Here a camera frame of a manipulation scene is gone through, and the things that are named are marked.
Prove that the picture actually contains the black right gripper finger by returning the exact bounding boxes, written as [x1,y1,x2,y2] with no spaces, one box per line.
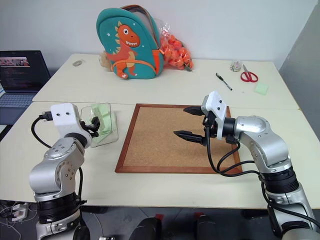
[183,106,202,116]
[173,130,205,147]

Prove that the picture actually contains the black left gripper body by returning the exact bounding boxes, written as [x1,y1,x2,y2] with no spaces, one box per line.
[79,120,94,138]

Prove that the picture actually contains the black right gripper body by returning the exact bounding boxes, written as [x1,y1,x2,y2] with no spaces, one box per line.
[201,111,218,147]

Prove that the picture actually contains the green paper note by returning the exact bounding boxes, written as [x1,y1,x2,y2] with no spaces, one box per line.
[91,103,113,137]

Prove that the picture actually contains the wood framed cork board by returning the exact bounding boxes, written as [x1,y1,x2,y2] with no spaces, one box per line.
[114,103,243,174]

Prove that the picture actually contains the green sticky note pad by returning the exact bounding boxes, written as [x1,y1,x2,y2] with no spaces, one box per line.
[253,82,270,95]

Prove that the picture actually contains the clear plastic container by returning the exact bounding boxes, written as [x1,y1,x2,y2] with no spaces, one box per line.
[80,102,120,149]

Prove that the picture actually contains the black pen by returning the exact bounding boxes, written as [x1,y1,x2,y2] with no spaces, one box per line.
[215,72,233,91]

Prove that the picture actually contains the bag of orange fruits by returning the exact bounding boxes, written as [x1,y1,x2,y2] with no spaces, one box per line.
[158,22,195,73]

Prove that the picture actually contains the small clear tape roll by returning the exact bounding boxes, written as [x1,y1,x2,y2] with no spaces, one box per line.
[230,59,243,73]

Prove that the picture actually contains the beige plush toy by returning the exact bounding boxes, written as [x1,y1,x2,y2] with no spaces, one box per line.
[99,50,112,72]

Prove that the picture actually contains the dark laptop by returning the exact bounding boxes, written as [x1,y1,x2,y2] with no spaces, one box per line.
[0,50,52,126]

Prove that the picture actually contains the teal dinosaur backpack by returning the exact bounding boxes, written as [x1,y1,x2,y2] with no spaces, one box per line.
[96,4,165,80]

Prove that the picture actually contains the dark rounded shape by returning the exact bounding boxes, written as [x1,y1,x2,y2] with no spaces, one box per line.
[129,216,164,240]

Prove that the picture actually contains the white power strip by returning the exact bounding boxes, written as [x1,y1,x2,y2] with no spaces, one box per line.
[11,202,30,222]

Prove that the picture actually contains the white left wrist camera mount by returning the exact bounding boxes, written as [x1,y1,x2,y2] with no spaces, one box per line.
[49,102,92,143]

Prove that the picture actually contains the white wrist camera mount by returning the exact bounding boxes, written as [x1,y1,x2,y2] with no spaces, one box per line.
[201,91,232,140]
[49,102,92,143]

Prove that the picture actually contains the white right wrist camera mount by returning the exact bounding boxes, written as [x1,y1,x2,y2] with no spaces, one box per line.
[201,91,232,140]

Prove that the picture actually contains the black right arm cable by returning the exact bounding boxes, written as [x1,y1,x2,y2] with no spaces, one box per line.
[205,119,320,232]

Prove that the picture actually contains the red handled scissors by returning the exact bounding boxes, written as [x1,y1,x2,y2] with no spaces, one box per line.
[240,64,259,83]

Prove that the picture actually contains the white floor cable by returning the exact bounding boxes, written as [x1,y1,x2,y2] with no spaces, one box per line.
[0,199,38,240]

